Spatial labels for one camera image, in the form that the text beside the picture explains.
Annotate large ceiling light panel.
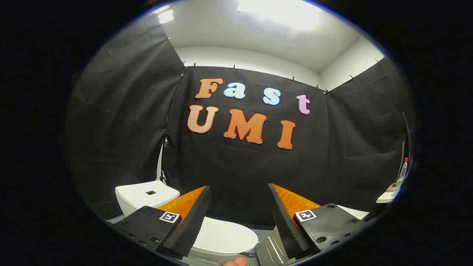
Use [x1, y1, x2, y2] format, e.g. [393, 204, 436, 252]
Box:
[236, 0, 327, 28]

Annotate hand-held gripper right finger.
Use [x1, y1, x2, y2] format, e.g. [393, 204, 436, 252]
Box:
[268, 183, 370, 260]

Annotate black backdrop stand pole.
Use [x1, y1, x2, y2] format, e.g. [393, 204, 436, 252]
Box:
[161, 136, 169, 184]

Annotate white toilet lid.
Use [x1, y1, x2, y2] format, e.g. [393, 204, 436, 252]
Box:
[192, 217, 259, 254]

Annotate small white shelf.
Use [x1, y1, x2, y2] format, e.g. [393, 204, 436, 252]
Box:
[376, 190, 399, 204]

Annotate white toilet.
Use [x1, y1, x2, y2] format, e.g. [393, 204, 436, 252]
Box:
[115, 181, 259, 261]

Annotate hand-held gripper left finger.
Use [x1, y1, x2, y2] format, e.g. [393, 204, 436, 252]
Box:
[111, 185, 212, 260]

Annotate clear plastic bottle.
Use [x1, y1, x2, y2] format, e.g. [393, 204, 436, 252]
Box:
[396, 157, 409, 193]

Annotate black backdrop cloth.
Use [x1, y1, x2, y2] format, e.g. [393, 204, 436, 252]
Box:
[65, 20, 416, 229]

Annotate thin black rod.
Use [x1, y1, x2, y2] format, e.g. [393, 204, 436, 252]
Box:
[402, 112, 412, 160]

